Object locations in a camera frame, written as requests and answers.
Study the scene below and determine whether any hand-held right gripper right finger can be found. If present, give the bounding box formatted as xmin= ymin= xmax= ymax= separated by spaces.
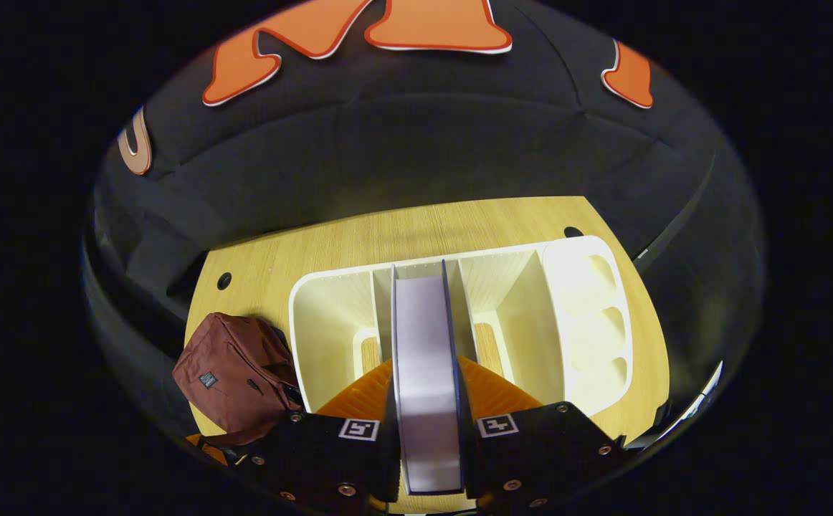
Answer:
xmin=458 ymin=355 xmax=630 ymax=510

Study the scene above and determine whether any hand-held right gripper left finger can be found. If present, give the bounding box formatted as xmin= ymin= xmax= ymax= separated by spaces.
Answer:
xmin=241 ymin=358 xmax=400 ymax=512

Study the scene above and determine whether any maroon schoolbag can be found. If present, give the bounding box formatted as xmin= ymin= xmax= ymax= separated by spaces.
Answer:
xmin=173 ymin=312 xmax=303 ymax=446

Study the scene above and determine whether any blue spine book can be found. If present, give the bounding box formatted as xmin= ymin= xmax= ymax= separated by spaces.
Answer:
xmin=390 ymin=259 xmax=471 ymax=495

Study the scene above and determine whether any white bookshelf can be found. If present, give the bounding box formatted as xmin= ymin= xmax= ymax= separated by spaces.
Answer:
xmin=289 ymin=235 xmax=634 ymax=416

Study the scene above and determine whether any black backdrop cloth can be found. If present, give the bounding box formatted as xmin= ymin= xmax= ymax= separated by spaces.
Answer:
xmin=83 ymin=0 xmax=765 ymax=445

